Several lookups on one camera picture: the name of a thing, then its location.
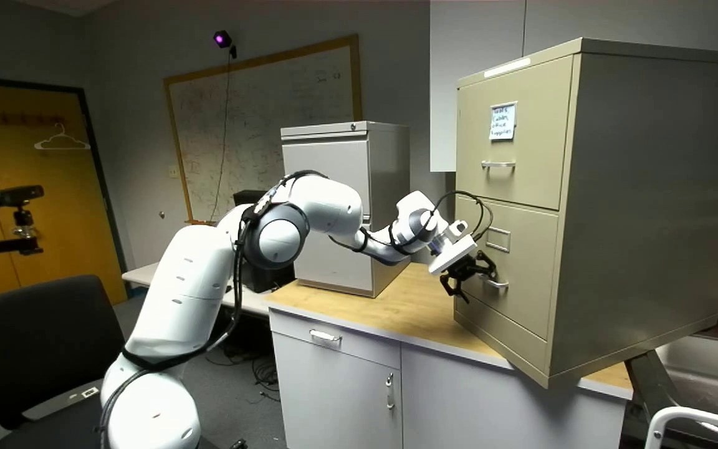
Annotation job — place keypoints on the white counter drawer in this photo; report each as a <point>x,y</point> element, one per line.
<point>359,349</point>

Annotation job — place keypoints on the white metal frame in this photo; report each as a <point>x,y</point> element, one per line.
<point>695,421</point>

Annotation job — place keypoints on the wall switch plate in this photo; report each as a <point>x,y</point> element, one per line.
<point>174,172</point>

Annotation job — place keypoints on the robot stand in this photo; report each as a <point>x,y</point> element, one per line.
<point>53,430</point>

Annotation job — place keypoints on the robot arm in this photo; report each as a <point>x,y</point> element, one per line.
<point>197,293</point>

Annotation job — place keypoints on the grey filing cabinet drawer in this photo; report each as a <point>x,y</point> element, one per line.
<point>328,268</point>
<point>321,162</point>

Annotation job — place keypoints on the grey metal filing cabinet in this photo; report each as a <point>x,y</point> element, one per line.
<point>384,174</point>

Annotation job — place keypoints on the black office chair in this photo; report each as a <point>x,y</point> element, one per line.
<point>41,337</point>

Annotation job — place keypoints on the beige drawer with label holder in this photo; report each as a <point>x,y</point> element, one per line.
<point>521,299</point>

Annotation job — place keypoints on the steel sink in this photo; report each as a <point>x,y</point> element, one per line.
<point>708,374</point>

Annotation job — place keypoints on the beige metal filing cabinet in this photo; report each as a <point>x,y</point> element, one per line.
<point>639,206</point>

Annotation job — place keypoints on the white counter door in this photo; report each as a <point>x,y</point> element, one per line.
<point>496,411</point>
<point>328,405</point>

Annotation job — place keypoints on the white paper note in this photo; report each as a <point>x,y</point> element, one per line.
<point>502,121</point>

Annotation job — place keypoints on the yellow door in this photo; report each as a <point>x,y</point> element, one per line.
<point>41,218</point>

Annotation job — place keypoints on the camera on mount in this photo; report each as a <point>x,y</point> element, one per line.
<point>10,196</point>
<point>222,39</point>

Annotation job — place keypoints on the wood framed whiteboard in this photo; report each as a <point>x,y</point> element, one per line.
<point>259,112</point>

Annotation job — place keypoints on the white clothes hanger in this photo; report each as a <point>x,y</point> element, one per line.
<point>62,143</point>

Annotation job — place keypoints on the beige drawer with paper note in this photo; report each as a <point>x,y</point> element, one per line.
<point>533,181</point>

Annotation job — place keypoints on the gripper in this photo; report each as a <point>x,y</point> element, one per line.
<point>465,271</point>

